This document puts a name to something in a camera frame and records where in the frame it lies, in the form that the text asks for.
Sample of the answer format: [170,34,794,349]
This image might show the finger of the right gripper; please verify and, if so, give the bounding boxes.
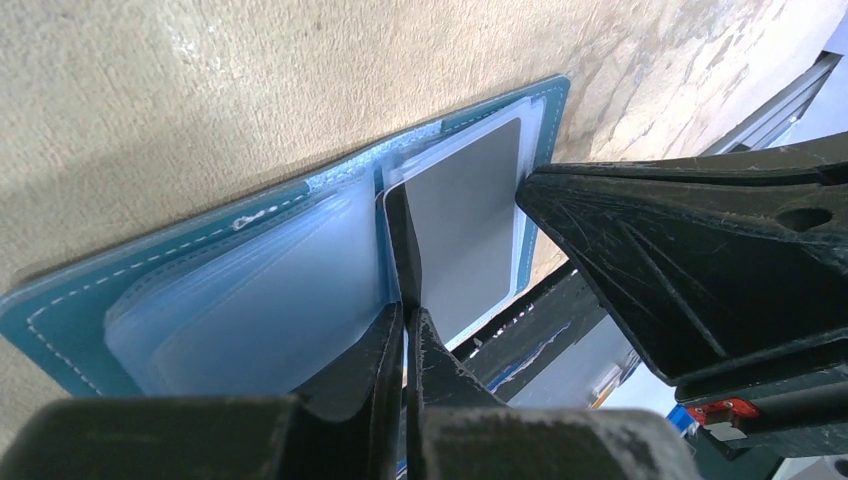
[516,133,847,403]

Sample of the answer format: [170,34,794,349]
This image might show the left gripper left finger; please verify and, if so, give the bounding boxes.
[1,303,404,479]

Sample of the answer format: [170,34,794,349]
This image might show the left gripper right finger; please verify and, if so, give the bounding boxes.
[406,308,699,479]

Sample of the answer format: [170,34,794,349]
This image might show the blue card holder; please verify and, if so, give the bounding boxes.
[1,75,571,397]

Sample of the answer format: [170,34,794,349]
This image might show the black credit card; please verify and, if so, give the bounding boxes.
[384,184,422,318]

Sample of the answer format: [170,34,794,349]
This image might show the grey credit card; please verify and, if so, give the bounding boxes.
[405,118,522,343]

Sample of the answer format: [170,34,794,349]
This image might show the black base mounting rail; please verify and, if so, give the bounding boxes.
[451,261,607,402]

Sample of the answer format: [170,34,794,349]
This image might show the aluminium frame rail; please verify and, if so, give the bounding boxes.
[704,51,847,155]

